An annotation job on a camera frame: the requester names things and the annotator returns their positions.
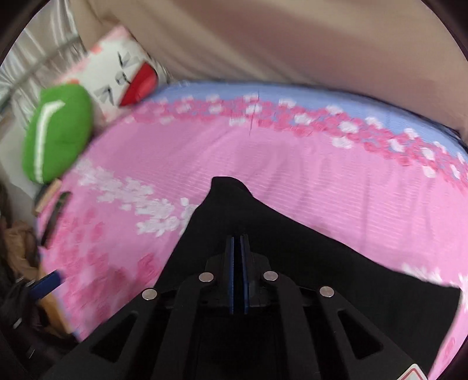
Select brown cloth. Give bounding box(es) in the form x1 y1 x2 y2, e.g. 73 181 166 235
0 219 41 278

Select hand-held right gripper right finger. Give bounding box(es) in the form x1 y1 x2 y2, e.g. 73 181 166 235
240 236 428 380

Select white cartoon face pillow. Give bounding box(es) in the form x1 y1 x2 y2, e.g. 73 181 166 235
60 25 172 121

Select rose gold smartphone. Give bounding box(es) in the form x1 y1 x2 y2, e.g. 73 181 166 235
32 179 63 216

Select beige fabric drape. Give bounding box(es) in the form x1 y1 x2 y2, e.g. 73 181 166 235
78 0 468 147

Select pink floral bed sheet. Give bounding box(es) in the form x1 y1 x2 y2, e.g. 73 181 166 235
37 81 468 380

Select silver curtain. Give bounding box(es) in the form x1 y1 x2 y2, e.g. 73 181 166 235
0 15 96 121

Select black pants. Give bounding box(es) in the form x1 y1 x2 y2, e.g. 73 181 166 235
155 176 462 380

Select wooden bed frame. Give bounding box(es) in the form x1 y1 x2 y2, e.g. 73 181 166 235
38 268 79 342

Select green plush pillow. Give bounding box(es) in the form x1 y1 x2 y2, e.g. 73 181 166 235
22 84 95 184

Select metal rail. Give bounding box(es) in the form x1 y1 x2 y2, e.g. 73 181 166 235
0 34 81 105

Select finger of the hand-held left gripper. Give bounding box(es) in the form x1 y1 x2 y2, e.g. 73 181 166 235
11 270 63 329

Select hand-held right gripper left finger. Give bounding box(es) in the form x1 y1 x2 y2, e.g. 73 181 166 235
44 236 240 380

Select dark smartphone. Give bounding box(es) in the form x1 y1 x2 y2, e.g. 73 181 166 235
40 192 72 249

